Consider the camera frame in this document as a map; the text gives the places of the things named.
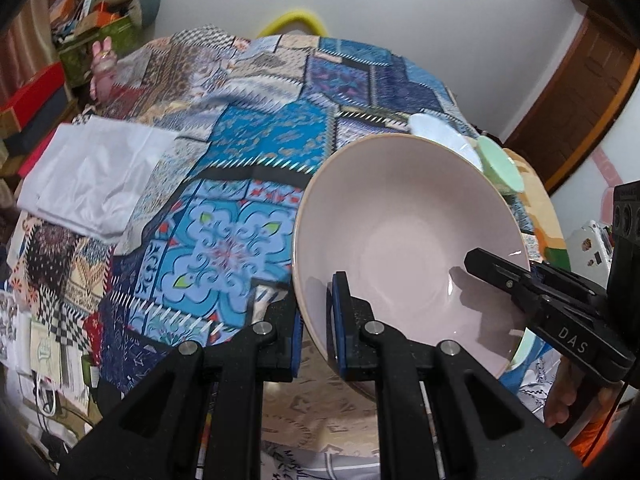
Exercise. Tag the green box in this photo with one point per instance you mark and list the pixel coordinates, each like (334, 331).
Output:
(85, 55)

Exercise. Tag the pink bunny toy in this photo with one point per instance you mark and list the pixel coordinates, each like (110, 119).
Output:
(102, 60)

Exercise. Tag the pink bowl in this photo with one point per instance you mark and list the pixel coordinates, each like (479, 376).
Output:
(400, 220)

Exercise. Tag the green bowl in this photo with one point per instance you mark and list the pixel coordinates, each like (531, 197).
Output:
(500, 165)

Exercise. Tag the blue patchwork blanket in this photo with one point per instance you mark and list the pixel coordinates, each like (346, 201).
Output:
(225, 260)

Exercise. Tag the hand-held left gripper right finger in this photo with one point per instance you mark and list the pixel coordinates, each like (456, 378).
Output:
(340, 340)

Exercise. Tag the green plate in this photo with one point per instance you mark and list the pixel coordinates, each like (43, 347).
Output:
(530, 352)

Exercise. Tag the orange patterned cloth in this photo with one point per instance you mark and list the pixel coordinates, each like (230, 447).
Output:
(592, 435)

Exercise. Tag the white plate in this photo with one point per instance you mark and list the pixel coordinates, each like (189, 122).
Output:
(435, 130)

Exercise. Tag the red box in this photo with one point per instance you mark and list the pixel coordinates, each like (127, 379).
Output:
(45, 130)
(35, 91)

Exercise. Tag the white printed sheet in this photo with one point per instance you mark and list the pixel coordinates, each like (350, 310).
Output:
(310, 460)

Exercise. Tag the striped pink brown curtain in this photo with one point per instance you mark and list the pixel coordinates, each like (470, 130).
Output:
(20, 50)

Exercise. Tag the person's right hand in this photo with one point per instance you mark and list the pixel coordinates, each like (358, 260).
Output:
(567, 395)

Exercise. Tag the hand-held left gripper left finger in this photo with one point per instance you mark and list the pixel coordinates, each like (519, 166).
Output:
(297, 355)

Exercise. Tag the pile of cardboard boxes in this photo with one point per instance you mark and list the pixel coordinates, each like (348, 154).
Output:
(80, 0)

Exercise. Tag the wooden door frame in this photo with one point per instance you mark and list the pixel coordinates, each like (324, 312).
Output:
(565, 110)

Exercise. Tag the white cloth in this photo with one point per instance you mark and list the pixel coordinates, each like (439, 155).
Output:
(90, 175)

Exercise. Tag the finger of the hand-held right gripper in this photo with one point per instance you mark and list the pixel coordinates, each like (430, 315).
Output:
(570, 284)
(505, 272)

